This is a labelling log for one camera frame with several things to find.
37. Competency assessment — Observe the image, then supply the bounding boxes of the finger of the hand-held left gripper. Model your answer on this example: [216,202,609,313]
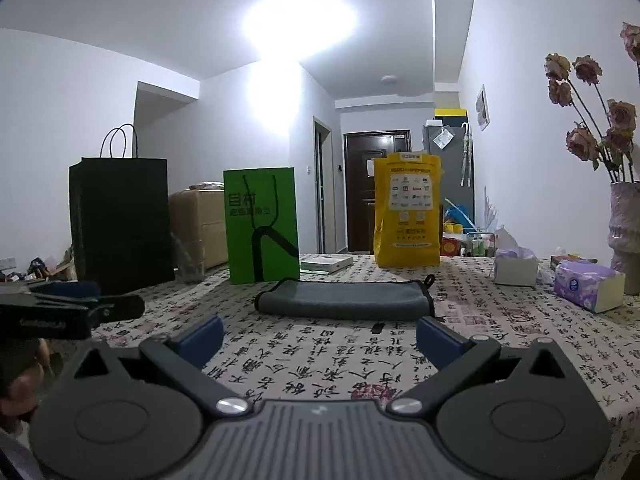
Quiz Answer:
[27,281,102,303]
[82,294,146,322]

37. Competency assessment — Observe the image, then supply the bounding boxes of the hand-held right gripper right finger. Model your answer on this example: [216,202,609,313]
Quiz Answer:
[391,316,571,414]

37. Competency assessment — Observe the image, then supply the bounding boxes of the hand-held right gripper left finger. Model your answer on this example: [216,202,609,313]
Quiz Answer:
[75,316,249,417]

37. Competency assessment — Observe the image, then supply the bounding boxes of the grey towel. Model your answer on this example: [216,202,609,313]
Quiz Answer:
[254,274,437,322]

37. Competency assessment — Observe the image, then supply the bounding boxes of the person's left hand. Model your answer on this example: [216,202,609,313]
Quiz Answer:
[0,360,50,432]

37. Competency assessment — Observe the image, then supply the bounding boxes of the black paper bag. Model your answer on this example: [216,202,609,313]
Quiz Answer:
[68,123,176,296]

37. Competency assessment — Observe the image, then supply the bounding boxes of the white tissue box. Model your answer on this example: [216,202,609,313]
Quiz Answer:
[492,226,540,287]

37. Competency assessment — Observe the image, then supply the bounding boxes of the cardboard box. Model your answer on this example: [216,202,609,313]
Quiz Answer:
[168,186,231,271]

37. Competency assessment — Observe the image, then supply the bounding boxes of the calligraphy printed tablecloth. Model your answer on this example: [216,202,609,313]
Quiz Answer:
[90,253,640,466]

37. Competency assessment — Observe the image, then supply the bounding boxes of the green paper bag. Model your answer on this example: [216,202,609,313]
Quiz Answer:
[223,167,301,285]

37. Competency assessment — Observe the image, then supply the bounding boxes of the yellow shopping bag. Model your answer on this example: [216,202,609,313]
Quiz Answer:
[372,151,443,268]

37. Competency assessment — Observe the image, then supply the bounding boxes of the flat white box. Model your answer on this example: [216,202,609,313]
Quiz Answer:
[300,254,354,275]

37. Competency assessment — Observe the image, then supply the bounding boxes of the purple tissue pack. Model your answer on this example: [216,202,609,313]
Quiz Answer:
[553,260,626,314]

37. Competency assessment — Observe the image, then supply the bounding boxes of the dark brown door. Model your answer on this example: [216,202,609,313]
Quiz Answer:
[343,130,412,254]

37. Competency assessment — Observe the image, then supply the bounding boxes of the grey refrigerator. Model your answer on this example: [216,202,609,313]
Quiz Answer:
[423,119,475,233]

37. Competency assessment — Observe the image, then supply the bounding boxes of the white folded umbrella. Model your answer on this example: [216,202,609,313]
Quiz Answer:
[460,122,474,188]

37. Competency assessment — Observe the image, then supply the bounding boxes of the textured white vase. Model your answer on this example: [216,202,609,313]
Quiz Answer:
[607,181,640,297]

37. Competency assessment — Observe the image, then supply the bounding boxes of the dried roses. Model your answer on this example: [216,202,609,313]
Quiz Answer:
[544,22,640,184]

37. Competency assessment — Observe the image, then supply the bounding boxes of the wall picture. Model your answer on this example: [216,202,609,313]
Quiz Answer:
[475,84,490,132]

